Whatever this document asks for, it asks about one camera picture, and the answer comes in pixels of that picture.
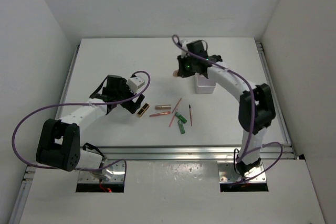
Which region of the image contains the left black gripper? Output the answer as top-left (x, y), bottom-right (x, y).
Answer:
top-left (114, 78), bottom-right (144, 113)

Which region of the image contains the egg-shaped beige sponge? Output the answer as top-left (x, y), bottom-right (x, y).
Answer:
top-left (173, 70), bottom-right (179, 77)

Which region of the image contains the white organizer box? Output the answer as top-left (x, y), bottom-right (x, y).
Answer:
top-left (194, 73), bottom-right (216, 94)

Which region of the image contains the black gold lipstick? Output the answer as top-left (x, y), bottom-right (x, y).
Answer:
top-left (137, 103), bottom-right (150, 118)

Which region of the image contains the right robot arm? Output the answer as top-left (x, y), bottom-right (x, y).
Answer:
top-left (172, 35), bottom-right (276, 176)

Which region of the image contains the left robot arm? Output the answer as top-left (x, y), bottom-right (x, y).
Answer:
top-left (36, 74), bottom-right (145, 172)

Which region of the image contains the thin pink brush stick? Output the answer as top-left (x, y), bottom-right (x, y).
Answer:
top-left (172, 98), bottom-right (182, 113)

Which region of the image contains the pink mascara wand brush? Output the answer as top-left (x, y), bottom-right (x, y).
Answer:
top-left (188, 104), bottom-right (193, 126)

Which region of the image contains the rose gold lipstick tube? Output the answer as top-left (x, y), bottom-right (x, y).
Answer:
top-left (155, 104), bottom-right (171, 110)

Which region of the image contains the pink lip pencil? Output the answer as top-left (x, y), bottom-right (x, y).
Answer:
top-left (149, 111), bottom-right (171, 117)

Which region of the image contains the upper green bottle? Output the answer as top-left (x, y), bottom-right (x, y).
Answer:
top-left (175, 112), bottom-right (187, 124)

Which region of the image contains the green bottle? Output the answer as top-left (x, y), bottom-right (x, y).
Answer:
top-left (175, 112), bottom-right (187, 124)
top-left (177, 120), bottom-right (185, 134)

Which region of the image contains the long pink stick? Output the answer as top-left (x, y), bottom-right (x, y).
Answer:
top-left (169, 109), bottom-right (177, 127)

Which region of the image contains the lower green bottle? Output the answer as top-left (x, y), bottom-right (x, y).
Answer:
top-left (177, 120), bottom-right (185, 134)

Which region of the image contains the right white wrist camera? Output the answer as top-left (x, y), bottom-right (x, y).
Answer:
top-left (180, 39), bottom-right (189, 58)

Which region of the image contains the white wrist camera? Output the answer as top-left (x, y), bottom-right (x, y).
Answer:
top-left (180, 39), bottom-right (189, 58)
top-left (127, 76), bottom-right (145, 94)

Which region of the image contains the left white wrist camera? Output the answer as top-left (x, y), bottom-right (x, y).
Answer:
top-left (127, 76), bottom-right (145, 94)

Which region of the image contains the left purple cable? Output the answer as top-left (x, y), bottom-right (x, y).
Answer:
top-left (11, 70), bottom-right (151, 171)

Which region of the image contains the purple cable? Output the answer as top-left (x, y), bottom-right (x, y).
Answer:
top-left (171, 34), bottom-right (283, 184)
top-left (11, 70), bottom-right (151, 171)

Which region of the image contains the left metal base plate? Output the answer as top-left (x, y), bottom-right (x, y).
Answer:
top-left (79, 159), bottom-right (127, 183)

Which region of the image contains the metal base plate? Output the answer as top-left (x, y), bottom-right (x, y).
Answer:
top-left (79, 159), bottom-right (127, 183)
top-left (217, 162), bottom-right (267, 184)

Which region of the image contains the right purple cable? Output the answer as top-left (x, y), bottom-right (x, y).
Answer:
top-left (171, 34), bottom-right (283, 184)

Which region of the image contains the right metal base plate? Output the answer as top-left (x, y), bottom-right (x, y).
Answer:
top-left (217, 162), bottom-right (267, 184)

